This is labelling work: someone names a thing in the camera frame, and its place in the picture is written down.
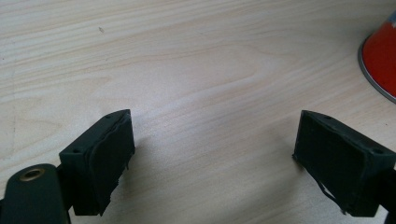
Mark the red chips can yellow lid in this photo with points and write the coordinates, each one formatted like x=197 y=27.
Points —
x=381 y=59

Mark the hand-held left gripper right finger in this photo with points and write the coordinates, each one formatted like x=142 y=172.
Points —
x=339 y=165

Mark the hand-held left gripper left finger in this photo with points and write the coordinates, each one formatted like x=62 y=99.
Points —
x=102 y=168

